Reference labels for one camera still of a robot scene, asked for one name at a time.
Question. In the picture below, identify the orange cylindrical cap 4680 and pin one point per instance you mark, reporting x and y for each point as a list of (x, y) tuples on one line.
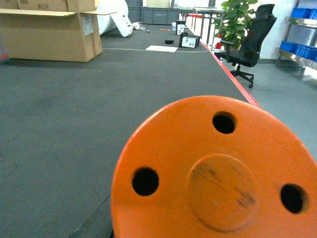
[(214, 167)]

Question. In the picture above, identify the steel shelf rack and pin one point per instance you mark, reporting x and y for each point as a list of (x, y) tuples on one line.
[(301, 29)]

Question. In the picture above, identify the blue bin on shelf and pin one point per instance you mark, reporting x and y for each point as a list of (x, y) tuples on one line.
[(304, 51)]

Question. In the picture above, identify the white paper sheet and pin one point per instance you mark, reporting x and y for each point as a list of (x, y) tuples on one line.
[(162, 49)]

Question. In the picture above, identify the black framed tablet display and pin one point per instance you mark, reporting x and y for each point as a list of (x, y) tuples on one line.
[(188, 41)]

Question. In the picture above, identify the black conveyor belt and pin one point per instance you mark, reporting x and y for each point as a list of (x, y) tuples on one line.
[(64, 124)]

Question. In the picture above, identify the grey plastic crate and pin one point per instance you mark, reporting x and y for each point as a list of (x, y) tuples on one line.
[(159, 16)]

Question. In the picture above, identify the white foam roll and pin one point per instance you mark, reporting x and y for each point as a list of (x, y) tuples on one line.
[(118, 20)]

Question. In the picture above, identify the black office chair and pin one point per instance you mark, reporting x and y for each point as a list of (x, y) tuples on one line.
[(249, 53)]

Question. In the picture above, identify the green potted plant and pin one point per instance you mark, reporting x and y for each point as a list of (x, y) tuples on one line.
[(236, 21)]

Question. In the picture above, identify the cardboard box on top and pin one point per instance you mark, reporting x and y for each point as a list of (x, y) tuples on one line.
[(51, 5)]

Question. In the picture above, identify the large open cardboard box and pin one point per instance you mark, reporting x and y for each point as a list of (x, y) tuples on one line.
[(51, 35)]

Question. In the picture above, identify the red conveyor side rail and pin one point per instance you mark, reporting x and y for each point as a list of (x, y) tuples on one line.
[(230, 74)]

